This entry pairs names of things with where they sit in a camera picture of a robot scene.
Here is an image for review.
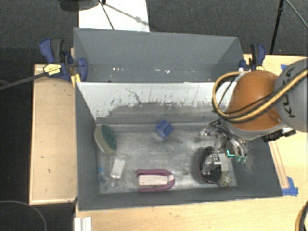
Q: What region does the pale wood board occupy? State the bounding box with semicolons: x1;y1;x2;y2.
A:
28;64;79;205

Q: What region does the black cylinder on white bracket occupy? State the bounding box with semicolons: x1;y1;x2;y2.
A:
263;127;297;143

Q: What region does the purple and white stapler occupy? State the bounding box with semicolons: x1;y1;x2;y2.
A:
135;168;176;193

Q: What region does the green and cream round sponge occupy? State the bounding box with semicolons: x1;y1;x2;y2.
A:
93;124;118;156

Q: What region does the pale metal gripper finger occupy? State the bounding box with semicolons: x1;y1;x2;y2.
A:
209;153;225;165
201;162;222;177

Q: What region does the clear plastic bottle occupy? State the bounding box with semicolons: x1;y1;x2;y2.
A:
97;153;127;190

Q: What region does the blue block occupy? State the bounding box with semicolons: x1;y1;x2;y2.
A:
155;119;174;140

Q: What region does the black round ring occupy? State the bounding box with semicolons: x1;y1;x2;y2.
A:
192;146;223;185

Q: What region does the grey metal bin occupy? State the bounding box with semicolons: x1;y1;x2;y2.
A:
73;27;283;210

